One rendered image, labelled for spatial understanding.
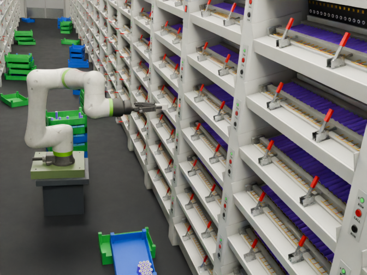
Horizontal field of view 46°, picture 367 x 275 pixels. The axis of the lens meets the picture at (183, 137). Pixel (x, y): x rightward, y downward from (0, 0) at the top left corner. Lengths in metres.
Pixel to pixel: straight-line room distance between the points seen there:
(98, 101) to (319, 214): 1.28
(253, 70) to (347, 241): 0.69
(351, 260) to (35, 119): 1.98
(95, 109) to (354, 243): 1.43
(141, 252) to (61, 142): 0.85
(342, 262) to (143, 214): 1.94
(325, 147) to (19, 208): 2.29
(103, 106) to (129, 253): 0.84
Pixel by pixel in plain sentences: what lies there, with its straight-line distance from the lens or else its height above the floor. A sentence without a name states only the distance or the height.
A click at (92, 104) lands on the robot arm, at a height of 0.90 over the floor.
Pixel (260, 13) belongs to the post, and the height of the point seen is 1.44.
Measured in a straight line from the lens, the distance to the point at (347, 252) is 1.15.
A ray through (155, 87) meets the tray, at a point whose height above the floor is 0.78.
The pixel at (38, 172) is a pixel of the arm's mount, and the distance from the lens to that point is 2.79.
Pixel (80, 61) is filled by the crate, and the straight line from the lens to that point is 6.95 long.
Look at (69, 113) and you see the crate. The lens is 3.70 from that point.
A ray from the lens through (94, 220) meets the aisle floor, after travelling 2.88.
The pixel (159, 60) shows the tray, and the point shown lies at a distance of 2.90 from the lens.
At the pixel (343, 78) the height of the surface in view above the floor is 1.35.
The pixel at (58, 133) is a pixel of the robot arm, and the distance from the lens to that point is 2.76.
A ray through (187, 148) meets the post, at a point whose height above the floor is 0.64.
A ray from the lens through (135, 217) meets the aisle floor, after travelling 2.90.
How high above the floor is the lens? 1.58
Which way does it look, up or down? 22 degrees down
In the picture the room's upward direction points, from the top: 4 degrees clockwise
